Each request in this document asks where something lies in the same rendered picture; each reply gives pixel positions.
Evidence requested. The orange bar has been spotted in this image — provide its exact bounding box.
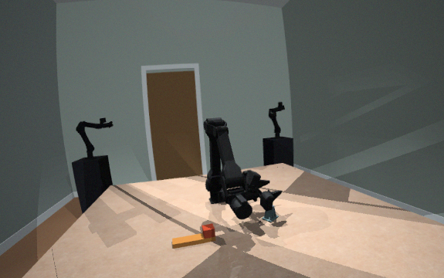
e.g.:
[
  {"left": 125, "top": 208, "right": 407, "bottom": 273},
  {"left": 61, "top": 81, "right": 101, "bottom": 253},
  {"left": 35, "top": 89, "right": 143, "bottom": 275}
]
[{"left": 172, "top": 223, "right": 216, "bottom": 248}]

